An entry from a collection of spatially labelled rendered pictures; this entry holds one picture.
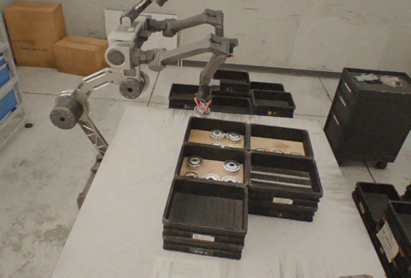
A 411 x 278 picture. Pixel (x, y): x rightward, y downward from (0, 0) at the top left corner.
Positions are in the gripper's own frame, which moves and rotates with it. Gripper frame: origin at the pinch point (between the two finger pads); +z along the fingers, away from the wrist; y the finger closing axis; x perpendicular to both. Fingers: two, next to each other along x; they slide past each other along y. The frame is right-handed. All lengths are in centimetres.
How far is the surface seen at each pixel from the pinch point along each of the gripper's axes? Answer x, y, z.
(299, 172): -23, -65, 22
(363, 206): -87, -94, 73
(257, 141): -26.2, -28.8, 22.0
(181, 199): 46, -35, 23
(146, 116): 4, 57, 35
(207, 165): 16.8, -24.7, 22.5
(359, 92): -147, -43, 16
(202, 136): -0.6, -1.7, 22.1
